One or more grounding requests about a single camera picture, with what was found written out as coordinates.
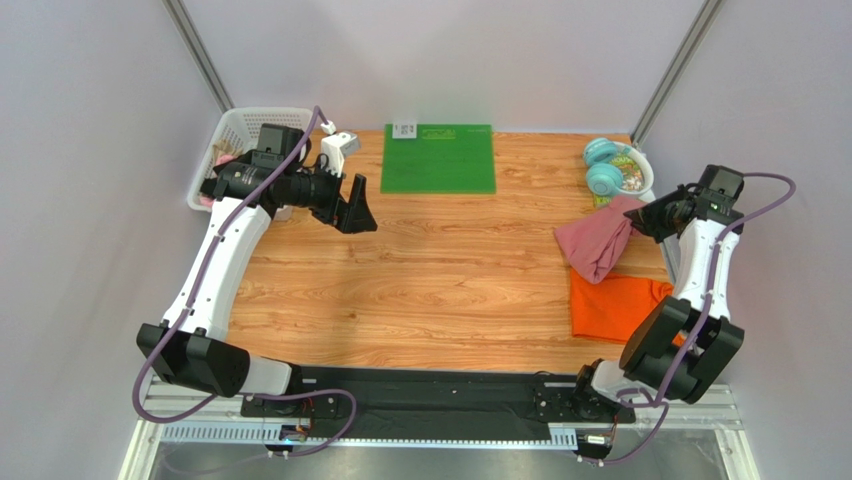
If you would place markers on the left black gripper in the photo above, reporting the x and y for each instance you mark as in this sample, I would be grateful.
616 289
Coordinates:
353 216

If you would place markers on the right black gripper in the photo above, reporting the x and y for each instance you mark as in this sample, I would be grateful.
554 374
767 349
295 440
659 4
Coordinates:
657 217

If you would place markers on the pink t shirt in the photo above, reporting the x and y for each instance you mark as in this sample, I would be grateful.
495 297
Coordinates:
593 245

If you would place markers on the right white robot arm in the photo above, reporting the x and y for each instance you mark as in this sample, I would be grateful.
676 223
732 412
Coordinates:
687 340

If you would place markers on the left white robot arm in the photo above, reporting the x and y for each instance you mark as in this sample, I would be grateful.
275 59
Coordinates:
188 346

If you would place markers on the green picture book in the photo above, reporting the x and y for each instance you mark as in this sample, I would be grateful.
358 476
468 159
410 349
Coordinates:
626 174

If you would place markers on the teal headphones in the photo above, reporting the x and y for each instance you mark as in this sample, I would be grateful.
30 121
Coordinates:
600 149

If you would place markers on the folded orange t shirt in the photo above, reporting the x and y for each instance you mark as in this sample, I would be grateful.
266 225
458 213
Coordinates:
613 309

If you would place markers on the green cutting mat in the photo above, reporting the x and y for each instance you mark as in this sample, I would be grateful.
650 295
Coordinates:
438 159

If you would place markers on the white plastic basket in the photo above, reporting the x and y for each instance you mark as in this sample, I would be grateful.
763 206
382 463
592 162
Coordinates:
237 132

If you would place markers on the pink item in basket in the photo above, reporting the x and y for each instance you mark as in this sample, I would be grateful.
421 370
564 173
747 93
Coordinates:
223 160

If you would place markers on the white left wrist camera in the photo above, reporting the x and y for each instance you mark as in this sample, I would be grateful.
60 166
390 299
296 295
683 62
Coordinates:
334 149

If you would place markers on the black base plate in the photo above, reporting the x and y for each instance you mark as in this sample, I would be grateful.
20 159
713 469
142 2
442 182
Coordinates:
399 404

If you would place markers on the aluminium frame rail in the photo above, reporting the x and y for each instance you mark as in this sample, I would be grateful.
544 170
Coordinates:
194 417

